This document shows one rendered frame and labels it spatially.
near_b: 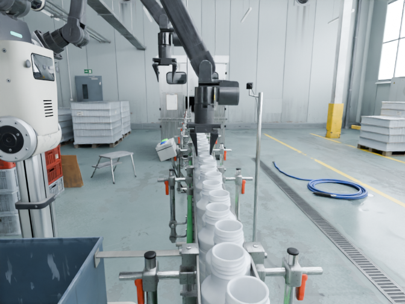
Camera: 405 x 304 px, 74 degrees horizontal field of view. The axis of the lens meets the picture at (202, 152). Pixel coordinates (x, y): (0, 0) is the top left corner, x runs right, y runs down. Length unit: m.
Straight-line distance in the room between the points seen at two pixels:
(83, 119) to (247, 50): 6.80
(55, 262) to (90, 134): 6.72
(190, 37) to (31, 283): 0.81
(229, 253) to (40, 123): 0.88
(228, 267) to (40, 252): 0.68
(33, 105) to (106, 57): 10.52
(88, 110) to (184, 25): 6.76
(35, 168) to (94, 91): 10.47
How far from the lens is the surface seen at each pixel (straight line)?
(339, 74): 9.58
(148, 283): 0.42
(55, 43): 1.34
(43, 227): 1.22
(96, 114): 7.43
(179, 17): 0.79
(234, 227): 0.38
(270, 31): 11.69
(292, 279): 0.44
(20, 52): 1.06
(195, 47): 0.77
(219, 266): 0.30
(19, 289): 0.99
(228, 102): 0.78
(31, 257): 0.92
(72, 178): 4.39
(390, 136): 7.25
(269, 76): 11.47
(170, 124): 5.53
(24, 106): 1.06
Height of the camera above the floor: 1.33
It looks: 12 degrees down
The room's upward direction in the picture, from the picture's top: straight up
